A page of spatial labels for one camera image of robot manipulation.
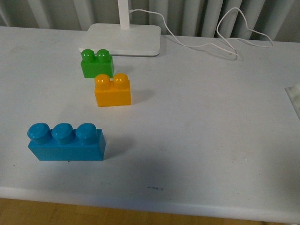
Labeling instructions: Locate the yellow two-stud block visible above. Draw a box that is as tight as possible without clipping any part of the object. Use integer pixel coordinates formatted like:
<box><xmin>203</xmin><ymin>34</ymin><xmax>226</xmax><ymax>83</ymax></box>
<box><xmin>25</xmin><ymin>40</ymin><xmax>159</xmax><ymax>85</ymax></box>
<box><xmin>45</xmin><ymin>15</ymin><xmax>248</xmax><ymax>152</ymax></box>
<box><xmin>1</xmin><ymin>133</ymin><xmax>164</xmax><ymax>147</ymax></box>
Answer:
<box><xmin>94</xmin><ymin>73</ymin><xmax>131</xmax><ymax>107</ymax></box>

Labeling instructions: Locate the white desk lamp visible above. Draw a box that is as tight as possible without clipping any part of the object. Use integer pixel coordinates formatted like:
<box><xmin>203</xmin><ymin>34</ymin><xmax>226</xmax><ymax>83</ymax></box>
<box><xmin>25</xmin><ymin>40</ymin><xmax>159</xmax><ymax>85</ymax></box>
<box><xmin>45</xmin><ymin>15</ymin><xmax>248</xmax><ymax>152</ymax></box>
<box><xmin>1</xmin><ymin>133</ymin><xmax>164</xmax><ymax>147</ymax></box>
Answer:
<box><xmin>79</xmin><ymin>0</ymin><xmax>161</xmax><ymax>57</ymax></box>

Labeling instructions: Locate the white lamp cable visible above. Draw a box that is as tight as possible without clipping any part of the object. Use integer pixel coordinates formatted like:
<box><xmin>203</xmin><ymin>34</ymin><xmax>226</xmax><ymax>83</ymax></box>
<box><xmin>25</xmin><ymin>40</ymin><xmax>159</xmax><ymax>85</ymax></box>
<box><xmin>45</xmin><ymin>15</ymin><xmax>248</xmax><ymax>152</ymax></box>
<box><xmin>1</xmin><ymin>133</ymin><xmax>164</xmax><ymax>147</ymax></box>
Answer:
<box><xmin>130</xmin><ymin>7</ymin><xmax>274</xmax><ymax>60</ymax></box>

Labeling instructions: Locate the white studded base plate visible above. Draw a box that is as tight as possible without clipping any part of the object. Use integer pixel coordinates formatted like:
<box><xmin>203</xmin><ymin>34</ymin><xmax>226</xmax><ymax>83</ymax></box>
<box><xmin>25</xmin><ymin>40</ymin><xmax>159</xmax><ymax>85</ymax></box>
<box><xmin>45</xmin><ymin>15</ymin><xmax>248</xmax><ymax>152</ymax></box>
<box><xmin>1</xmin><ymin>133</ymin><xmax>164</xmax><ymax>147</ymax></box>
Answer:
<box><xmin>285</xmin><ymin>82</ymin><xmax>300</xmax><ymax>108</ymax></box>

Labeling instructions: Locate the blue three-stud block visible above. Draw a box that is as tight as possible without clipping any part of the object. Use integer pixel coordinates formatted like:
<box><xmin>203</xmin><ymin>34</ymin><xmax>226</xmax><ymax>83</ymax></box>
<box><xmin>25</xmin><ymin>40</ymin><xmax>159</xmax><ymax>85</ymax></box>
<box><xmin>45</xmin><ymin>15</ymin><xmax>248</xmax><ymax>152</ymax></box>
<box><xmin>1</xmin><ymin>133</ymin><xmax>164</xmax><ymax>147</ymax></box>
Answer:
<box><xmin>27</xmin><ymin>123</ymin><xmax>106</xmax><ymax>161</ymax></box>

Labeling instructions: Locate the green two-stud block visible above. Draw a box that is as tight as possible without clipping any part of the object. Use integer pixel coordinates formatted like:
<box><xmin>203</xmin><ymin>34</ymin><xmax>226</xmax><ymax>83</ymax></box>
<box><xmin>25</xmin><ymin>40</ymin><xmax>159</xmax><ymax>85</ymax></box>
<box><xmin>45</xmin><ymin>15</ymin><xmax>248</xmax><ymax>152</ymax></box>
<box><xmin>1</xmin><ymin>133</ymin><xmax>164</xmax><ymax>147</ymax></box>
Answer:
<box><xmin>81</xmin><ymin>49</ymin><xmax>114</xmax><ymax>78</ymax></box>

